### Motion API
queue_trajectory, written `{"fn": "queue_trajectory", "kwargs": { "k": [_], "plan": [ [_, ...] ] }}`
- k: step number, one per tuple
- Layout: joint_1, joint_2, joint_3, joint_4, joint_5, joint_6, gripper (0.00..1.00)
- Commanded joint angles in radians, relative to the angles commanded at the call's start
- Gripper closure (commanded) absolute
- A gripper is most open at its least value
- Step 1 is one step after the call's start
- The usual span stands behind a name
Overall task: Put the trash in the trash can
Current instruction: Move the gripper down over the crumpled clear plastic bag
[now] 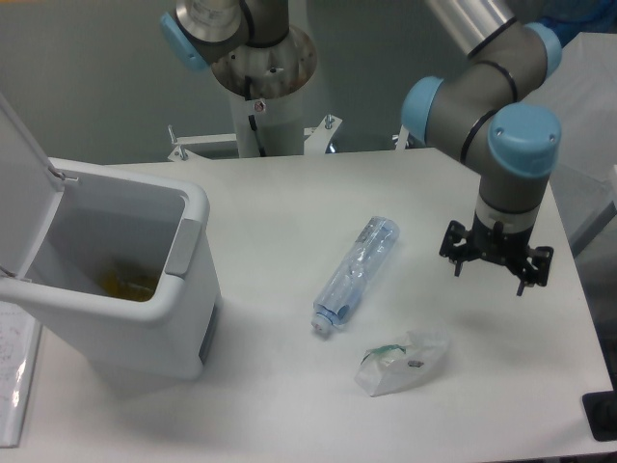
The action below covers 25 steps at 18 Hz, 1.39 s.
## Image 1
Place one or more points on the white trash can lid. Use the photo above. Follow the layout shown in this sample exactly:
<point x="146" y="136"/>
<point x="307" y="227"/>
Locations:
<point x="31" y="192"/>

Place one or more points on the black device at table edge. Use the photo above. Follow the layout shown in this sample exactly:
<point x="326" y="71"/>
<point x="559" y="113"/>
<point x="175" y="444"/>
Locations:
<point x="600" y="410"/>

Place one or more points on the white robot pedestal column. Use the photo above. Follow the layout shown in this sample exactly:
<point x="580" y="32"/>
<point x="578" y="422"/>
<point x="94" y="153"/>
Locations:
<point x="265" y="87"/>

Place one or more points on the blue plastic bag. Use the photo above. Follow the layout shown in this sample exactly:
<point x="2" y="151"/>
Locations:
<point x="567" y="28"/>

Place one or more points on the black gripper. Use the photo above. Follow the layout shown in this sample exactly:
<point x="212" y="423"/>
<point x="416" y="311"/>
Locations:
<point x="495" y="245"/>

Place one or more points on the laminated paper sheet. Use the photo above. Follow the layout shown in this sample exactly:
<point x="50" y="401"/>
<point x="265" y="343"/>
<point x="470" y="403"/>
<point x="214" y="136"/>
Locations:
<point x="20" y="338"/>

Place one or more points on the white plastic bag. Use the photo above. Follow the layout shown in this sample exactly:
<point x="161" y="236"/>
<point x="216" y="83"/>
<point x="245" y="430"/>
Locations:
<point x="403" y="363"/>

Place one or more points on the white plastic trash can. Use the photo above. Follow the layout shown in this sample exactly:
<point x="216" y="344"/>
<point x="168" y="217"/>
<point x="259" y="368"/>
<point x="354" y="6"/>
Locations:
<point x="110" y="215"/>

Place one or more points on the clear plastic water bottle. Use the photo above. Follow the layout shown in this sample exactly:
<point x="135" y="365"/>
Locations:
<point x="343" y="292"/>

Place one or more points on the white metal base frame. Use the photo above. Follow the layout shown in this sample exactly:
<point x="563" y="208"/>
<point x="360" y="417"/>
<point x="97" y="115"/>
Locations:
<point x="317" y="140"/>

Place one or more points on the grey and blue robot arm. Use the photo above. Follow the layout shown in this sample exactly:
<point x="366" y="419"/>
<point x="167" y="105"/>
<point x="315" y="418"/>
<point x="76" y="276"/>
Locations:
<point x="480" y="119"/>

